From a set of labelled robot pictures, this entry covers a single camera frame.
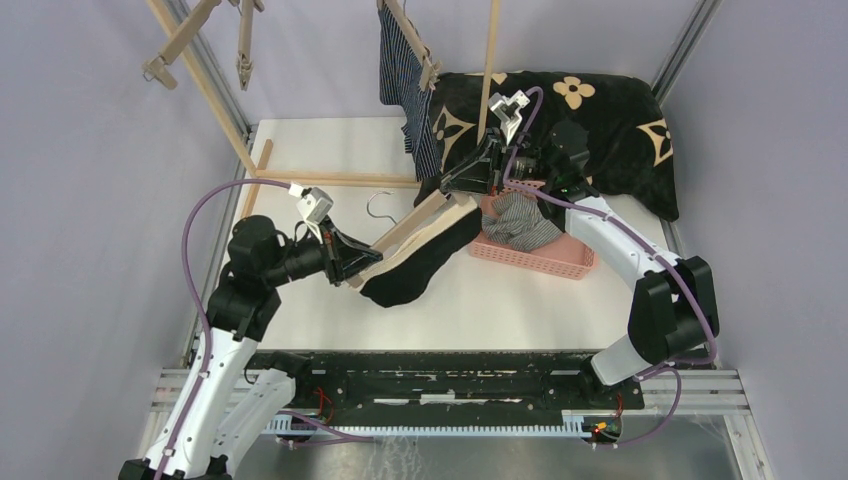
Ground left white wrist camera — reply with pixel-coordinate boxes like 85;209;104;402
288;183;334;243

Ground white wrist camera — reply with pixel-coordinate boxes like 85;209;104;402
288;183;334;243
487;90;530;148

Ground wooden clothes rack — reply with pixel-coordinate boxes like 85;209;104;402
164;1;501;188

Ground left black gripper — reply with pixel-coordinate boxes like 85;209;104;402
264;212;382;286

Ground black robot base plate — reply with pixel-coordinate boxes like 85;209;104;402
226;350;645;442

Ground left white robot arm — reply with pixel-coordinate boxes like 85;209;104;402
119;215;383;479

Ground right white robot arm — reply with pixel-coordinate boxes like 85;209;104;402
439;127;720;408

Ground empty beige clip hanger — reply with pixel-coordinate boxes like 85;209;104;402
142;0;221;90

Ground grey striped underwear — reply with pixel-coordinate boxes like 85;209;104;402
482;192;563;252

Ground black floral blanket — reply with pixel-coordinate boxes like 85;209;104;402
416;71;680;222

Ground pink plastic basket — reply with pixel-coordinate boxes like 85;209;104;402
469;191;596;280

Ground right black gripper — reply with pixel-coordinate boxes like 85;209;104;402
440;129;555;197

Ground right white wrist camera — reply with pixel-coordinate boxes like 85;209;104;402
487;90;530;148

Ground navy striped boxer shorts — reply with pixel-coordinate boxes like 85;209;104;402
377;8;441;181

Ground black underwear beige waistband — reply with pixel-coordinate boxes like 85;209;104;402
357;196;482;308

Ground aluminium frame rail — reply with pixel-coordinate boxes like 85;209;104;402
652;0;722;104

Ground beige clip hanger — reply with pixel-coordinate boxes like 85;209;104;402
142;0;221;90
232;0;265;91
376;0;441;91
346;191;464;291

